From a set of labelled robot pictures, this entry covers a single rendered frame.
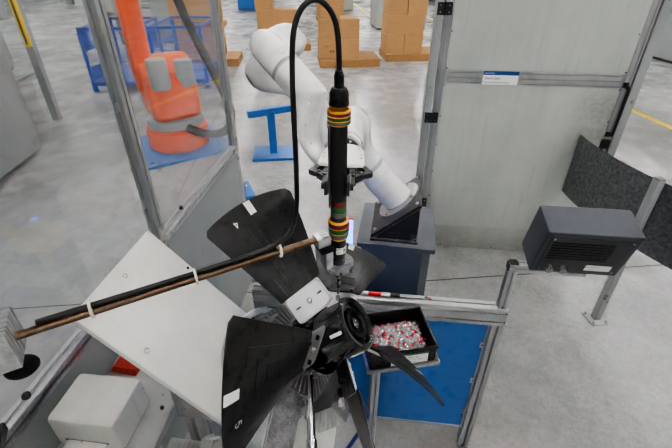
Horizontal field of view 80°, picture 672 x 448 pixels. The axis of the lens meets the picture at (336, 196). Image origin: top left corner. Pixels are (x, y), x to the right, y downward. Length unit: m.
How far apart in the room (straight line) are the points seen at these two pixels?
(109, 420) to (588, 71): 2.70
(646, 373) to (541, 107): 1.56
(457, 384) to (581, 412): 0.82
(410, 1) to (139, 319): 8.44
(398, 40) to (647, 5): 6.60
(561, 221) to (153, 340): 1.10
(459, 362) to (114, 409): 1.18
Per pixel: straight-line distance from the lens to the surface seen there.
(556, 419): 2.44
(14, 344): 0.82
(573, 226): 1.34
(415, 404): 1.97
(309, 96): 1.05
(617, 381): 2.73
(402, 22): 8.97
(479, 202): 2.99
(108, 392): 1.25
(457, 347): 1.69
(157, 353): 0.91
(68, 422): 1.25
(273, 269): 0.90
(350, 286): 1.04
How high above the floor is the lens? 1.90
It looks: 31 degrees down
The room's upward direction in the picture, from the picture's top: straight up
